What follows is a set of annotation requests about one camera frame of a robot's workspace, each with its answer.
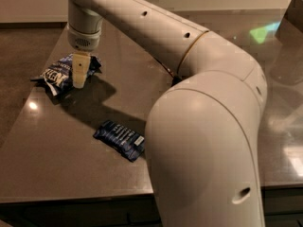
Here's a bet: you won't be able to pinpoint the blue chip bag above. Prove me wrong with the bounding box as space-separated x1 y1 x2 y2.
30 53 101 96

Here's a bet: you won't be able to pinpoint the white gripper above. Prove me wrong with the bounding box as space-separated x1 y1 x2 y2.
67 1 103 89

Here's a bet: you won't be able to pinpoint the blue rxbar blueberry bar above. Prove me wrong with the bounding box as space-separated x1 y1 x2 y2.
93 120 145 162

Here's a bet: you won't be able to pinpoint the dark cabinet drawers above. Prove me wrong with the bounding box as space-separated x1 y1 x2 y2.
0 187 303 227

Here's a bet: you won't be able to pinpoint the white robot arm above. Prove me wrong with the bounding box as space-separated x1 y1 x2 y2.
68 0 267 227

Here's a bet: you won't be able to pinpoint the brown and cream chip bag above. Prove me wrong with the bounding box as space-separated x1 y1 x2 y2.
156 60 182 86

